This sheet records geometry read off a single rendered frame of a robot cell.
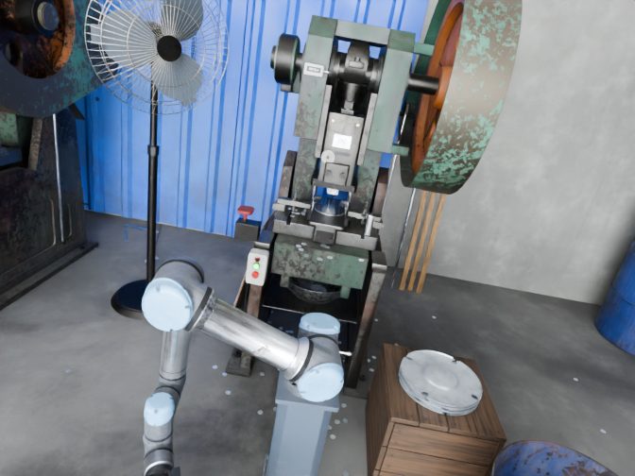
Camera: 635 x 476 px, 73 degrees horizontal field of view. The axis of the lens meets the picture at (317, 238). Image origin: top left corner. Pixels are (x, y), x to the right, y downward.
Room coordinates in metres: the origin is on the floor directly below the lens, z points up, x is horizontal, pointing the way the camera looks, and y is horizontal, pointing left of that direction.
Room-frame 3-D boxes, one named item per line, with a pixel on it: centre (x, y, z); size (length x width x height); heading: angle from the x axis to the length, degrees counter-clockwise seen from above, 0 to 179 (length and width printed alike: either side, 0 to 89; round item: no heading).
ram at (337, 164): (1.81, -0.03, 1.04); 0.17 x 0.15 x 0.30; 179
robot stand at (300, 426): (1.06, -0.05, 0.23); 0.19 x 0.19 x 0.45; 3
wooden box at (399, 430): (1.28, -0.52, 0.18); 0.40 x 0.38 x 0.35; 179
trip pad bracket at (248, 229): (1.63, 0.29, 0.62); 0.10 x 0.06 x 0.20; 89
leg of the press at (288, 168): (2.00, 0.24, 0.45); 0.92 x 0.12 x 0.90; 179
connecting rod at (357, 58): (1.85, -0.03, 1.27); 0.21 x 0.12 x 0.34; 179
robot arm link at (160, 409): (0.89, 0.34, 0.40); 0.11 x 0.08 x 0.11; 7
